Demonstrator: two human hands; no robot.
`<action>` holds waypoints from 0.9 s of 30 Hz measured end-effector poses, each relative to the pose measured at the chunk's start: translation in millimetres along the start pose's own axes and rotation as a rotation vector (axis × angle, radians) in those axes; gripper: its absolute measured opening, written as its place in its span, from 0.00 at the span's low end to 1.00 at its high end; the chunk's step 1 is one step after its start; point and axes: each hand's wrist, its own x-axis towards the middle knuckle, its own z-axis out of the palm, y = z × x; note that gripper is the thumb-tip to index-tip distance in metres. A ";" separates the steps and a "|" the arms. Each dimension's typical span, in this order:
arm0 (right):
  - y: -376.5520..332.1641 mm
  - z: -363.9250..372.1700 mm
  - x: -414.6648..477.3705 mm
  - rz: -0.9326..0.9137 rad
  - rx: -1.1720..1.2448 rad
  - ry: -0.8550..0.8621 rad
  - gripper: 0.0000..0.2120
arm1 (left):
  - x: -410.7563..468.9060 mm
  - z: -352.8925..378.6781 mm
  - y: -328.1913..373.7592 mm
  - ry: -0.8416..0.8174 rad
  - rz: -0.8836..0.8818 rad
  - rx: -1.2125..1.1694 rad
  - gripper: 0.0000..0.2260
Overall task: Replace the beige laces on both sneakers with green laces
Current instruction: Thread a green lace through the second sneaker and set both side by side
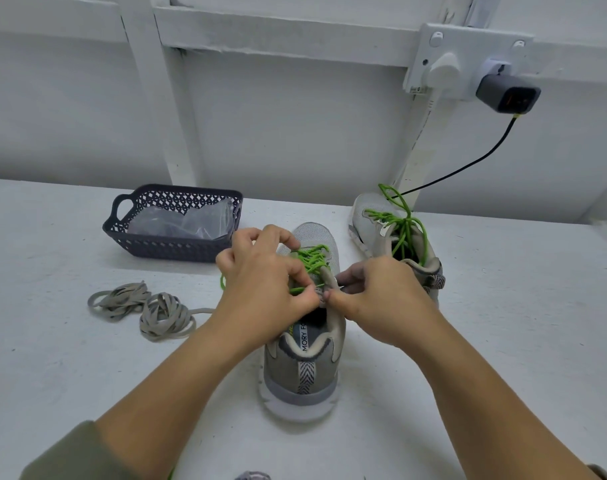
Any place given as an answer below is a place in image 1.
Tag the person's right hand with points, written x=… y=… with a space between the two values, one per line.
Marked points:
x=389 y=300

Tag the person's left hand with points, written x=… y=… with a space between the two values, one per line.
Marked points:
x=263 y=290

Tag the green shoelace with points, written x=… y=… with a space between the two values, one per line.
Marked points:
x=404 y=225
x=311 y=260

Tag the gray sneaker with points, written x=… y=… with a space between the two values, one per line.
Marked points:
x=361 y=210
x=301 y=380

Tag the clear plastic bag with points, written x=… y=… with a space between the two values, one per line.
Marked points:
x=188 y=223

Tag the person's right forearm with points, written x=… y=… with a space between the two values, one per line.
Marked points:
x=514 y=425

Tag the person's left forearm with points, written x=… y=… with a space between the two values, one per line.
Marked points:
x=133 y=425

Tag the dark plastic lattice basket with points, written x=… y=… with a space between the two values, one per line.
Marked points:
x=168 y=247

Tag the gray patterned garment piece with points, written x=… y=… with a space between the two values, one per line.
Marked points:
x=251 y=477

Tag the white plug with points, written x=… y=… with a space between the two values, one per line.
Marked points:
x=445 y=73

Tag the gray charger adapter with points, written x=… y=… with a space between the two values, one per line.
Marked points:
x=508 y=93

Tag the white wall socket plate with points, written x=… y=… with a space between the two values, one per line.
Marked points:
x=469 y=45

